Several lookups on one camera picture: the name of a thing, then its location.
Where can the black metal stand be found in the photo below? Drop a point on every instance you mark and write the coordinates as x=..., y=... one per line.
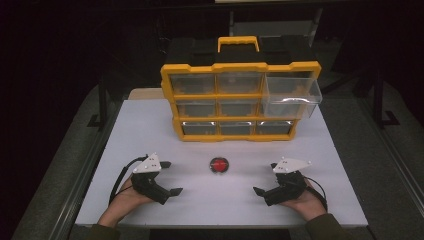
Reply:
x=101, y=106
x=380, y=103

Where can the yellow and black drawer organizer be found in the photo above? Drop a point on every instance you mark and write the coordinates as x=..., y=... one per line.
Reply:
x=240, y=68

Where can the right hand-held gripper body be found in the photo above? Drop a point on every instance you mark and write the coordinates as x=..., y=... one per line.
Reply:
x=286, y=190

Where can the person's right hand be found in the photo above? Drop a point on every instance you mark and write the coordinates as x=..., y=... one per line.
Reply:
x=305, y=203

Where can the person's left hand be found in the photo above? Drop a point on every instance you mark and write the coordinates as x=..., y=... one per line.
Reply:
x=128, y=200

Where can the clear plastic drawer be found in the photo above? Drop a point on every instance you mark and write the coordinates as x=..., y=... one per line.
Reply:
x=291, y=90

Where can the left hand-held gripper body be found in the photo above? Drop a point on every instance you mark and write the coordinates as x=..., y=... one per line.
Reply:
x=146, y=186

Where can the round red and black knob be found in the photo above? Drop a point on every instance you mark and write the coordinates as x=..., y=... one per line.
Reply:
x=219, y=164

